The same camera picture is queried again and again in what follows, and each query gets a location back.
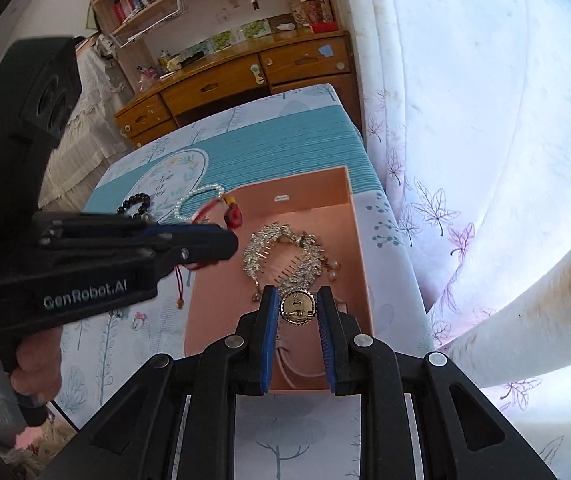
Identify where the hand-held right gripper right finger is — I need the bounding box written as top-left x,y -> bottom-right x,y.
315,286 -> 559,480

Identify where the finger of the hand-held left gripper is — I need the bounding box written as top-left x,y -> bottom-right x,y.
32,211 -> 232,250
136,229 -> 240,282

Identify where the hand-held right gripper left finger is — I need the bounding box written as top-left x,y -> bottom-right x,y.
68,285 -> 282,480

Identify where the round gold brooch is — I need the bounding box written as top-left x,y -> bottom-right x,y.
279,290 -> 319,326

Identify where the red string bracelet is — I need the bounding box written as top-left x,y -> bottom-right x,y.
174,197 -> 243,308

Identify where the white pearl bracelet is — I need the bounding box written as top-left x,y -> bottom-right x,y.
175,183 -> 226,221

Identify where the black bead bracelet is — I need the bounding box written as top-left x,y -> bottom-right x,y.
116,192 -> 153,221

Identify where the pink jewelry box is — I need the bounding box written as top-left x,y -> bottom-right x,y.
182,165 -> 373,393

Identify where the person's left hand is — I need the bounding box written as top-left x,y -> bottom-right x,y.
10,322 -> 64,407

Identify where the crystal hair comb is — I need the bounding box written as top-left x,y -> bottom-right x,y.
242,222 -> 323,293

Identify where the wooden desk drawer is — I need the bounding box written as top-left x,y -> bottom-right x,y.
115,97 -> 172,131
128,120 -> 178,148
165,67 -> 268,113
260,40 -> 353,83

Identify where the tree print tablecloth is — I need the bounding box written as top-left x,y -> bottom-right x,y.
52,82 -> 436,480

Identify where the cream lace cover cloth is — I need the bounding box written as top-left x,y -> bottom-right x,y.
38,35 -> 136,211

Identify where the wooden desk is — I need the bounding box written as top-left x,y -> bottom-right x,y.
114,30 -> 363,148

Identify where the row of green plant cards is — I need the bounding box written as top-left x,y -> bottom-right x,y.
165,20 -> 273,61

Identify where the wooden desk hutch shelf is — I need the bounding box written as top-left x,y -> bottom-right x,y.
81,0 -> 339,68

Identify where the row of red books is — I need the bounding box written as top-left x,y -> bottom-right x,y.
112,0 -> 153,23

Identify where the floral print canister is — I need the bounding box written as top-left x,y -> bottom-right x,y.
290,0 -> 335,27

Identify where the white leaf print curtain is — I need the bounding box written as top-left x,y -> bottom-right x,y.
338,0 -> 571,480

